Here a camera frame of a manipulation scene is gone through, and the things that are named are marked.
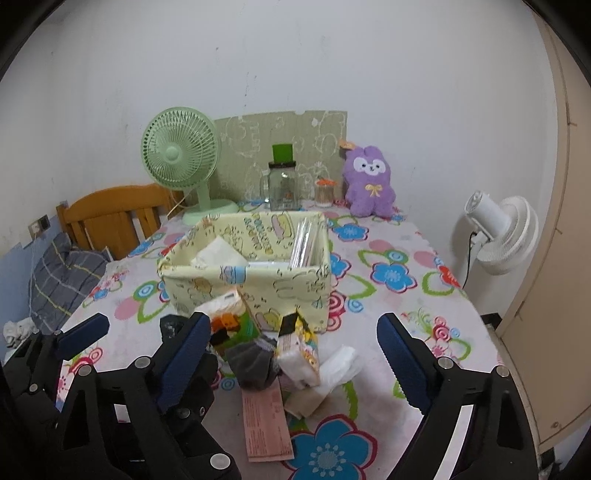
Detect wooden headboard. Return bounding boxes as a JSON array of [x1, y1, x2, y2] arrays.
[[56, 184, 186, 261]]

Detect glass jar green lid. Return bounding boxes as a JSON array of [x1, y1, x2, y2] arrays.
[[259, 144, 304, 212]]

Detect yellow printed fabric storage box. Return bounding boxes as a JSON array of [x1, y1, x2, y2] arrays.
[[158, 210, 333, 334]]

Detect black plastic bag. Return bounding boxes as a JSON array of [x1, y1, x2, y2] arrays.
[[159, 315, 186, 344]]

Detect white crumpled cloth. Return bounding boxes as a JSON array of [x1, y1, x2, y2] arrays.
[[4, 318, 36, 348]]

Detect beige wardrobe door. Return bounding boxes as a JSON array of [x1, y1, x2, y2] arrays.
[[496, 14, 591, 459]]

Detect white clip fan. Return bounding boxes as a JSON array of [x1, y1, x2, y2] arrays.
[[464, 195, 540, 277]]

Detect grey socks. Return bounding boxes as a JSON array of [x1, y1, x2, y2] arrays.
[[225, 336, 282, 389]]

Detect white fan cord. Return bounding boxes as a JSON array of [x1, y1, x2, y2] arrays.
[[165, 190, 186, 219]]

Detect beige cloth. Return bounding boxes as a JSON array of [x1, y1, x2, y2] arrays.
[[283, 383, 331, 419]]

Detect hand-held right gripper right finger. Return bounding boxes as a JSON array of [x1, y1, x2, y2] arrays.
[[376, 313, 555, 480]]

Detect yellow cartoon tissue pack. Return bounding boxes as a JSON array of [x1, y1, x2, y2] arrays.
[[276, 311, 321, 389]]

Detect small jar orange lid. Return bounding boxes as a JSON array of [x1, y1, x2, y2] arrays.
[[315, 179, 336, 209]]

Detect purple plush rabbit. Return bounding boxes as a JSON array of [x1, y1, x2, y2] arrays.
[[339, 140, 398, 219]]

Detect white plastic bag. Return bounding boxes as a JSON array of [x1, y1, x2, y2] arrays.
[[318, 345, 360, 396]]

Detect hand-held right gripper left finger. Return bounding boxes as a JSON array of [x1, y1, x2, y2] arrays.
[[51, 313, 212, 480]]

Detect grey plaid pillow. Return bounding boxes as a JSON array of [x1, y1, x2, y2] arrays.
[[30, 232, 110, 336]]

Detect green desk fan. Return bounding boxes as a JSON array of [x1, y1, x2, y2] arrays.
[[141, 107, 241, 226]]

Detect pink tissue packet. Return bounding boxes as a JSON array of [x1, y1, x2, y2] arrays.
[[241, 385, 295, 463]]

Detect floral tablecloth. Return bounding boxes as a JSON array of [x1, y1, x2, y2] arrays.
[[58, 203, 505, 480]]

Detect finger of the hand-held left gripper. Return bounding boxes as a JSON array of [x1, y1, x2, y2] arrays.
[[168, 353, 242, 480], [0, 313, 110, 462]]

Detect green tissue pack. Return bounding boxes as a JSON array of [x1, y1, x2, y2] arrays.
[[196, 288, 260, 357]]

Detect white tissue pack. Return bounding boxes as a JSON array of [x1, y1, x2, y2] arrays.
[[190, 236, 250, 269]]

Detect black fan cable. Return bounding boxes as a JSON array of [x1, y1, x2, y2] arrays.
[[462, 230, 482, 289]]

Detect printed cardboard sheet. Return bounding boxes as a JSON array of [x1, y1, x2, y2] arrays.
[[213, 110, 348, 205]]

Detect clear plastic packet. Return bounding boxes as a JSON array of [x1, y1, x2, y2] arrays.
[[288, 217, 325, 269]]

